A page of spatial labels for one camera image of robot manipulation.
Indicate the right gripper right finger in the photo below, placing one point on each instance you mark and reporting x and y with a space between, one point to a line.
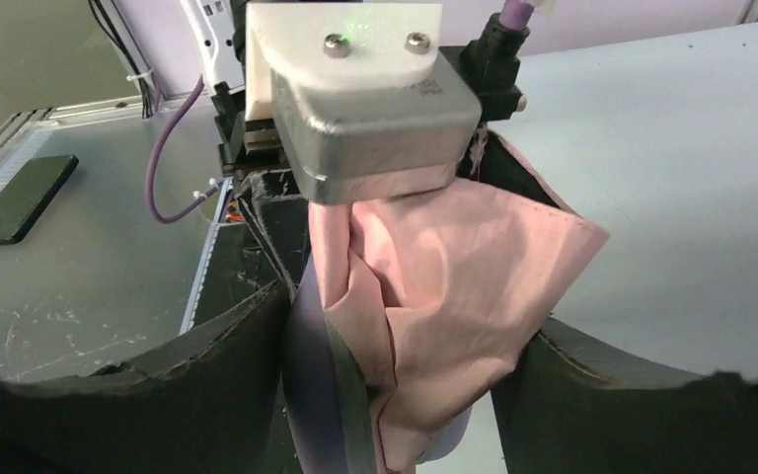
575 404

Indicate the pink folding umbrella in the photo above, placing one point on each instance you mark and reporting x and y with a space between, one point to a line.
436 295

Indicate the white oval storage case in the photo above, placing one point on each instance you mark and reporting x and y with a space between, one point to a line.
327 401

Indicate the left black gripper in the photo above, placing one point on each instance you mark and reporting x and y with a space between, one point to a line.
251 155

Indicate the black smartphone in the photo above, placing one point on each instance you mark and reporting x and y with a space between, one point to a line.
27 195

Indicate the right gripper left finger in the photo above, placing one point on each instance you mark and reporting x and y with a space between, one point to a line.
201 403

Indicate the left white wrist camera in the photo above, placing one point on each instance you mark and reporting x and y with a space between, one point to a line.
364 103

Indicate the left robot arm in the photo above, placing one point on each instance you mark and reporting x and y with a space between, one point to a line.
219 29

